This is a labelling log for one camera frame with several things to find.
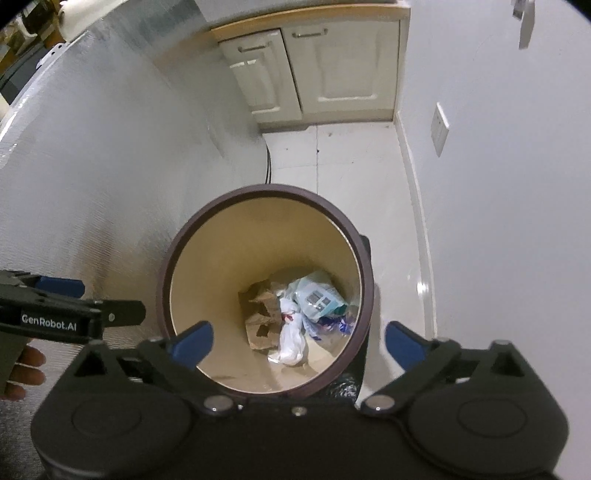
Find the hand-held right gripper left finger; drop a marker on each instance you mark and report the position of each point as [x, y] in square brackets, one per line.
[191, 345]

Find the white table with silver side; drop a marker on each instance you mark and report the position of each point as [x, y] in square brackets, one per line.
[115, 138]

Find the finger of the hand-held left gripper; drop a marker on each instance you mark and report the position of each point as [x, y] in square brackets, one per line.
[122, 313]
[60, 288]

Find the knotted white plastic bag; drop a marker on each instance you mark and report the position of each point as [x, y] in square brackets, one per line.
[291, 341]

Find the brown cardboard box piece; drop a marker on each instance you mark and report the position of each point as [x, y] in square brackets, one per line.
[261, 318]

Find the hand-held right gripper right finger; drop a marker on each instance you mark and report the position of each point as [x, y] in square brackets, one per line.
[404, 344]

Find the beige bin with brown rim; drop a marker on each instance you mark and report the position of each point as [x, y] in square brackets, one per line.
[231, 240]

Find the person's left hand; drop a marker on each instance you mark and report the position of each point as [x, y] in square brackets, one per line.
[32, 367]

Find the small red wrapper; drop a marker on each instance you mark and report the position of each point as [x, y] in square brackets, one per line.
[288, 317]

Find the white wall switch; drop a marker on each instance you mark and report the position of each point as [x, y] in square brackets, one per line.
[439, 129]

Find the light blue barcode packet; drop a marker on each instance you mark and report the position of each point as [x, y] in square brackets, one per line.
[318, 295]

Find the cream cabinet with wooden edge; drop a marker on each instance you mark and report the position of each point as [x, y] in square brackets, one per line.
[351, 55]

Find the white cat-shaped ceramic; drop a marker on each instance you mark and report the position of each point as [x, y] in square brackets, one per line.
[76, 21]

